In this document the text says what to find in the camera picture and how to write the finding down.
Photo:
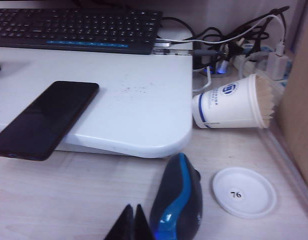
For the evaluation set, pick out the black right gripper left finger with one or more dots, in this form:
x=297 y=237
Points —
x=123 y=227

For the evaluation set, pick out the white usb charger plug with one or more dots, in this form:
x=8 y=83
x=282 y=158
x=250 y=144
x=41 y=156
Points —
x=277 y=62

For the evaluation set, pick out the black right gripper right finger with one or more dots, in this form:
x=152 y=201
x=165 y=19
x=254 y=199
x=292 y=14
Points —
x=143 y=228

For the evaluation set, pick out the black computer keyboard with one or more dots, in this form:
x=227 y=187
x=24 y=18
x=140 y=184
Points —
x=68 y=27

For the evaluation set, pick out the brown side panel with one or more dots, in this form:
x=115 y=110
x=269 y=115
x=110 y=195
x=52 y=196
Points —
x=300 y=112

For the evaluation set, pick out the white round lid numbered 76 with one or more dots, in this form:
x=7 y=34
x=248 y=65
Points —
x=245 y=192

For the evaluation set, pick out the black smartphone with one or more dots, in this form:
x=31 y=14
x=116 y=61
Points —
x=43 y=117

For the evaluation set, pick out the white desk riser platform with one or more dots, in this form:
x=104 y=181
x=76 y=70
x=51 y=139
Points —
x=143 y=100

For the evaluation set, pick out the black and blue computer mouse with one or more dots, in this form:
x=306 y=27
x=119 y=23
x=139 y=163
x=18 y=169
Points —
x=176 y=197

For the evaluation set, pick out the white power strip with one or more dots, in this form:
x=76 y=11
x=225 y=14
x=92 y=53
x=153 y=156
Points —
x=254 y=58

